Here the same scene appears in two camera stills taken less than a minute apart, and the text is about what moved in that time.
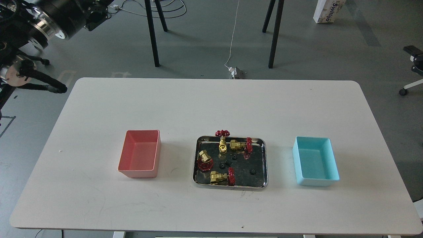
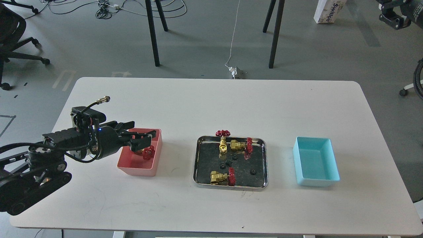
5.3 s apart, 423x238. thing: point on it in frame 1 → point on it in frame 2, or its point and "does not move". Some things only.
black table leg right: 281,3 does not move
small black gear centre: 229,162 does not move
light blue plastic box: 315,162 does not move
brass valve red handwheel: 205,163 → 147,153
